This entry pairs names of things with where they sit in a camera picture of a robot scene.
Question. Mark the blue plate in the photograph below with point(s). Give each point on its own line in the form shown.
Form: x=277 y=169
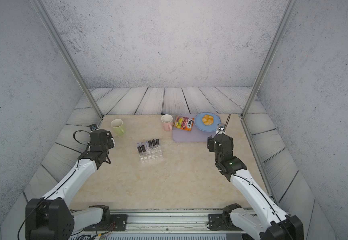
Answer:
x=212 y=128

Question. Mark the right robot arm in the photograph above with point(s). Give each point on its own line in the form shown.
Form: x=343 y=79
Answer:
x=270 y=222

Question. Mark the pink mug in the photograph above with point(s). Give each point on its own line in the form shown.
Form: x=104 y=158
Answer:
x=167 y=121

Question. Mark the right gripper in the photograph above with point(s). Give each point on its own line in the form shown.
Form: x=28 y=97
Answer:
x=210 y=144

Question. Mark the right frame post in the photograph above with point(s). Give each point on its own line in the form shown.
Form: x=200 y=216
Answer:
x=270 y=54

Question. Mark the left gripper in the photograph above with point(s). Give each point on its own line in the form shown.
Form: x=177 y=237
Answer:
x=110 y=141

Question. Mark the colourful snack bag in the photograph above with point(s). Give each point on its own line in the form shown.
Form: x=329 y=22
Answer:
x=183 y=123

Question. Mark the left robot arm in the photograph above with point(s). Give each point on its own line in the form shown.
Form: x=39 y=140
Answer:
x=49 y=217

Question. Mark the left frame post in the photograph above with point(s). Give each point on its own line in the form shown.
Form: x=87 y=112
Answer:
x=50 y=27

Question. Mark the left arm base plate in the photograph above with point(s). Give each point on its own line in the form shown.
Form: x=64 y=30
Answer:
x=113 y=222

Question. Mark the frame post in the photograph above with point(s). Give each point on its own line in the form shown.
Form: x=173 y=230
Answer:
x=270 y=54
x=50 y=27

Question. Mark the aluminium rail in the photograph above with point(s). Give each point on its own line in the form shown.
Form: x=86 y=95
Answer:
x=169 y=221

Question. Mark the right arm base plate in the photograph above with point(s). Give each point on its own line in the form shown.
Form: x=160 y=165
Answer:
x=221 y=222

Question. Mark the bread roll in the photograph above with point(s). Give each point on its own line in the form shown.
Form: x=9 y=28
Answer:
x=208 y=120

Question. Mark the green mug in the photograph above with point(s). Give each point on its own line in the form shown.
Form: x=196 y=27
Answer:
x=118 y=127

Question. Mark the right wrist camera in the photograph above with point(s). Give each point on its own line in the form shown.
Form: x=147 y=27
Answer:
x=221 y=127

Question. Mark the lavender tray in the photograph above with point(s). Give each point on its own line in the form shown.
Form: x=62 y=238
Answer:
x=199 y=132

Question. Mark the clear acrylic lipstick organizer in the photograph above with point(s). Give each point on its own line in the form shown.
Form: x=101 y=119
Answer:
x=152 y=155

